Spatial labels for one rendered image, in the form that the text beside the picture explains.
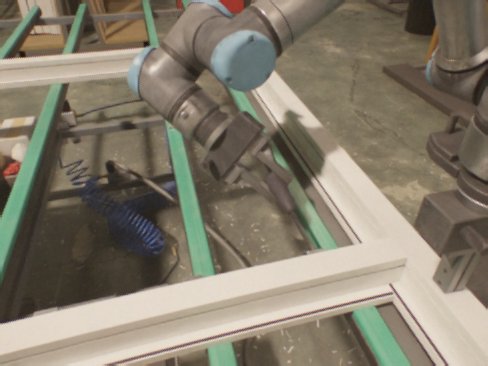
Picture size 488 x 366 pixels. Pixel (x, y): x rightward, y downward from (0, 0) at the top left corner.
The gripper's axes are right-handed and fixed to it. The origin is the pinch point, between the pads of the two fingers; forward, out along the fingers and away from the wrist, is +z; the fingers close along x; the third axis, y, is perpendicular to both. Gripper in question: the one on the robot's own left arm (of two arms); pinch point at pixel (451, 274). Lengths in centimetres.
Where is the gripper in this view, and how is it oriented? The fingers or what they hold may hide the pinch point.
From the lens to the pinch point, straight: 57.5
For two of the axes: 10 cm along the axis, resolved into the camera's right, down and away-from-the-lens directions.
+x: 9.7, -1.7, 1.9
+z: 0.2, 7.9, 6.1
